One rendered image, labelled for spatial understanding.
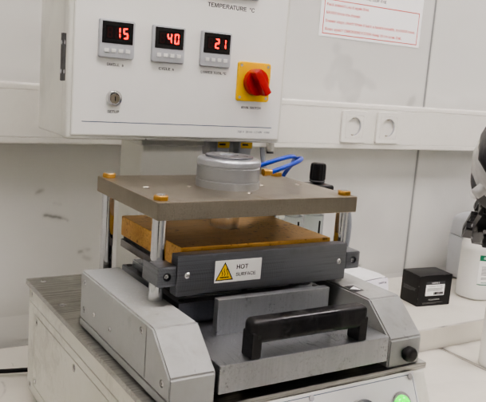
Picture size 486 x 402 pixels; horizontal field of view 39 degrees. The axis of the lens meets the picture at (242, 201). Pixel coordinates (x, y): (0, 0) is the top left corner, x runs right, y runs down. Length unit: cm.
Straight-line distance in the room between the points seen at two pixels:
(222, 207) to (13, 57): 58
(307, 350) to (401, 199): 103
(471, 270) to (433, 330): 26
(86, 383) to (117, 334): 11
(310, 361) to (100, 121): 41
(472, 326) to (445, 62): 65
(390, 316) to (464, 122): 100
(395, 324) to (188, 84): 42
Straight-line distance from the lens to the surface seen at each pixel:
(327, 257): 84
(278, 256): 79
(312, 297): 81
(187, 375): 67
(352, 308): 76
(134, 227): 86
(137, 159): 98
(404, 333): 83
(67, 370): 92
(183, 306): 77
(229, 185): 82
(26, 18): 124
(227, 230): 85
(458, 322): 148
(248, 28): 101
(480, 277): 163
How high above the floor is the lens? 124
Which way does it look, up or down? 10 degrees down
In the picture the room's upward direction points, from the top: 4 degrees clockwise
